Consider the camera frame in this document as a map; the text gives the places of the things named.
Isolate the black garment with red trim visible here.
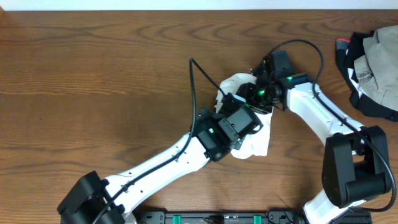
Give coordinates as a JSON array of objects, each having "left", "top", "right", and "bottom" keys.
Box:
[{"left": 335, "top": 30, "right": 397, "bottom": 122}]

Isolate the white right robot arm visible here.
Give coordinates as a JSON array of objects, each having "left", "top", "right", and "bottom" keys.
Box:
[{"left": 234, "top": 51, "right": 397, "bottom": 223}]

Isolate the white t-shirt with black stripes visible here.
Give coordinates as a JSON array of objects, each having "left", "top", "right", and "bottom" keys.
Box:
[{"left": 220, "top": 73, "right": 273, "bottom": 159}]

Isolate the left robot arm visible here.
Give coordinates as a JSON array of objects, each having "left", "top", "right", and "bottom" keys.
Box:
[{"left": 57, "top": 93, "right": 263, "bottom": 224}]

